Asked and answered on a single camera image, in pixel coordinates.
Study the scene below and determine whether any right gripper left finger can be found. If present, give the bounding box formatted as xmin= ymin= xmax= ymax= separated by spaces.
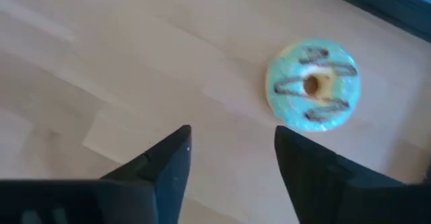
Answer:
xmin=100 ymin=124 xmax=193 ymax=224

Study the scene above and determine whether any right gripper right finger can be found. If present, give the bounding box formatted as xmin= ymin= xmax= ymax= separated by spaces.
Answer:
xmin=274 ymin=125 xmax=405 ymax=224

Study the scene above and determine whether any green drizzled donut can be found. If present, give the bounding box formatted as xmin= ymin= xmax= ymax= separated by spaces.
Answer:
xmin=265 ymin=38 xmax=362 ymax=133

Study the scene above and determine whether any black aluminium table frame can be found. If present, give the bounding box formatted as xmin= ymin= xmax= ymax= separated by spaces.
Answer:
xmin=308 ymin=0 xmax=431 ymax=44

